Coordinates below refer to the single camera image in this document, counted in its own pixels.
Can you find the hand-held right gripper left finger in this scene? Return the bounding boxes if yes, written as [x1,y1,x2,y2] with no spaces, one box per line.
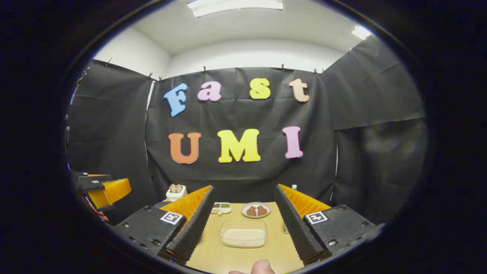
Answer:
[114,185,214,263]

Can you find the black backdrop cloth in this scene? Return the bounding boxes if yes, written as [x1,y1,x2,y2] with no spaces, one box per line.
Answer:
[67,36,427,225]

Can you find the white round plate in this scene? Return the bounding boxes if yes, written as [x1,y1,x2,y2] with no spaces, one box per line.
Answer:
[241,202,271,219]

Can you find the small ceiling light panel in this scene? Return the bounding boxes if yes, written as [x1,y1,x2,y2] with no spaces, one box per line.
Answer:
[351,25,372,40]

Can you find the white toaster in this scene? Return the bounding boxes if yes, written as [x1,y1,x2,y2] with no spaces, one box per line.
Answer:
[166,185,188,202]

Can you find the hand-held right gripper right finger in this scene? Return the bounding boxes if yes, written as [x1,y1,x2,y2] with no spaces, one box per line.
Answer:
[275,184,385,266]

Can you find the clear glass dish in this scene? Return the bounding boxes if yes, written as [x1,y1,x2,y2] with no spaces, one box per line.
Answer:
[219,220,267,249]

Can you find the long ceiling light panel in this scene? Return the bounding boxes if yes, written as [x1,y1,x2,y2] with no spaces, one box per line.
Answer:
[186,0,284,18]

